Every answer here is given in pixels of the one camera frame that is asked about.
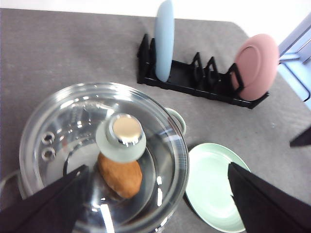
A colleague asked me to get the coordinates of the brown potato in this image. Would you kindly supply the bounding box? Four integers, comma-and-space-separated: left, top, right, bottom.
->
99, 152, 143, 198

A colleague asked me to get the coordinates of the green plate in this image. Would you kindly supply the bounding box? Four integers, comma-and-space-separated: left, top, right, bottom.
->
185, 143, 250, 233

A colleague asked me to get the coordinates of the green electric steamer pot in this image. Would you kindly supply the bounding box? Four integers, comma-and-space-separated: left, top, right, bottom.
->
0, 82, 190, 233

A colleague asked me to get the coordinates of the pink plate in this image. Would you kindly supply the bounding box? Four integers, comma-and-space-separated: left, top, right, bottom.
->
231, 33, 280, 100

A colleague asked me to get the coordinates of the blue plate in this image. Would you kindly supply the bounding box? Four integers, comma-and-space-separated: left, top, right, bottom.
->
155, 0, 175, 82

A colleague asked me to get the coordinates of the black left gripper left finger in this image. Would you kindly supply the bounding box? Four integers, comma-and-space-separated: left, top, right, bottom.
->
0, 165, 89, 233

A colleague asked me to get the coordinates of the black dish rack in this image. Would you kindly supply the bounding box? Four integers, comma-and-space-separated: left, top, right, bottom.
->
138, 34, 270, 108

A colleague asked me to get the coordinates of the glass steamer lid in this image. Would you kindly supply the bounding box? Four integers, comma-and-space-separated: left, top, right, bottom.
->
19, 82, 190, 233

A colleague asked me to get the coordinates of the light blue chair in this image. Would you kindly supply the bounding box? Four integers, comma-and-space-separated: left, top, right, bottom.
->
279, 12, 311, 108

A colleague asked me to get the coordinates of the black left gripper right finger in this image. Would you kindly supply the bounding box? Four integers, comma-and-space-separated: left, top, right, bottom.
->
228, 162, 311, 233

